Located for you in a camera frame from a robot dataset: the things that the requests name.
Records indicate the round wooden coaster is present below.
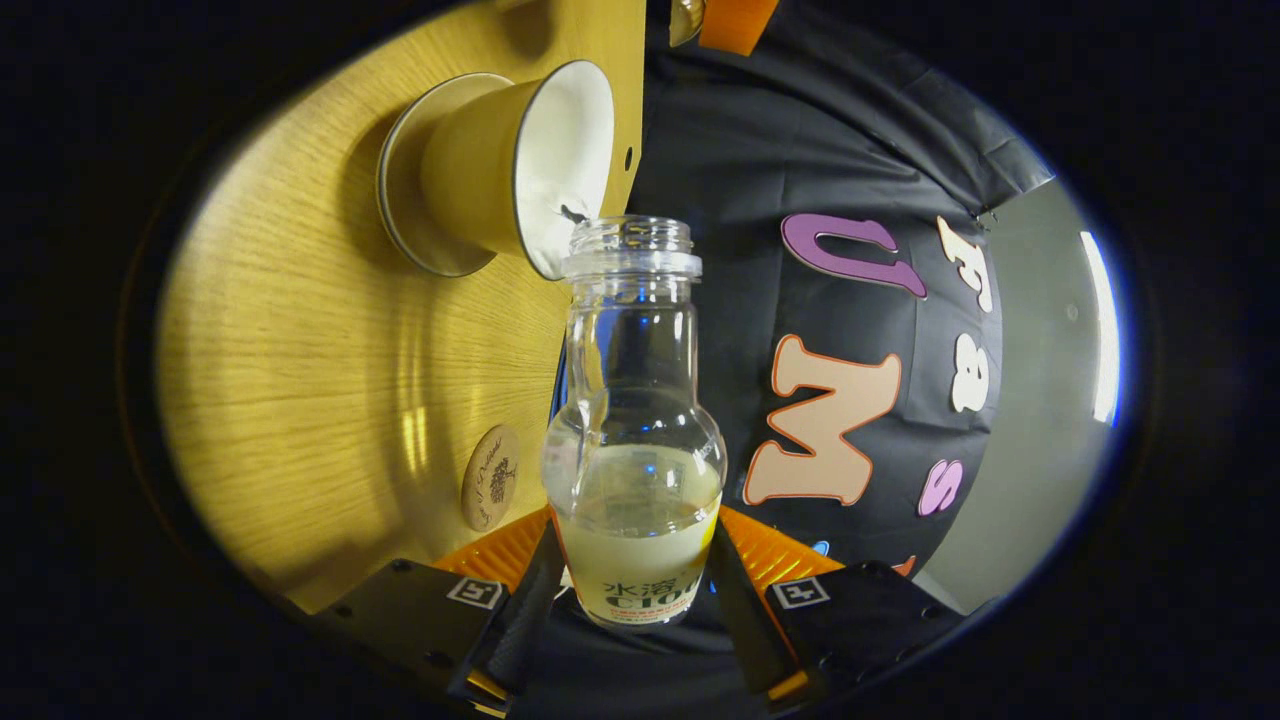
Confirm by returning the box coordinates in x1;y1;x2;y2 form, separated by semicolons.
460;424;522;532

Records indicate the ceiling light panel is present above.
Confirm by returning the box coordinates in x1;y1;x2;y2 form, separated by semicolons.
1080;230;1121;426

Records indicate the beige teacup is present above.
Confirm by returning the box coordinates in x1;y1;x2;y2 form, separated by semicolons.
420;60;616;282

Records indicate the black backdrop cloth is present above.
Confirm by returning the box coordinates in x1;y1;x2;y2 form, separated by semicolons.
520;0;1056;716

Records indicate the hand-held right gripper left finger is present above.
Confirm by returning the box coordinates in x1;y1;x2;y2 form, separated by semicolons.
310;505;569;716

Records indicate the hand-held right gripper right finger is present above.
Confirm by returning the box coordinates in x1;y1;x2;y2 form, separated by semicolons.
705;505;1002;711

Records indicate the clear water bottle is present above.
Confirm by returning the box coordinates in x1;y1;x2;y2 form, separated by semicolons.
540;215;728;631

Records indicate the beige teacup saucer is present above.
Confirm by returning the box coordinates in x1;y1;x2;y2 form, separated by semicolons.
376;72;516;278

